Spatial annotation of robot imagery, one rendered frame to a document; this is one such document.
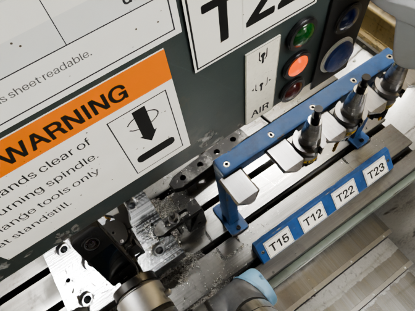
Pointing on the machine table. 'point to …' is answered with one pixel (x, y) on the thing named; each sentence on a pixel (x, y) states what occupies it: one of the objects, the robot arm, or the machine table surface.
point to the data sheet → (71, 46)
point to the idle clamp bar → (178, 181)
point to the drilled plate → (159, 264)
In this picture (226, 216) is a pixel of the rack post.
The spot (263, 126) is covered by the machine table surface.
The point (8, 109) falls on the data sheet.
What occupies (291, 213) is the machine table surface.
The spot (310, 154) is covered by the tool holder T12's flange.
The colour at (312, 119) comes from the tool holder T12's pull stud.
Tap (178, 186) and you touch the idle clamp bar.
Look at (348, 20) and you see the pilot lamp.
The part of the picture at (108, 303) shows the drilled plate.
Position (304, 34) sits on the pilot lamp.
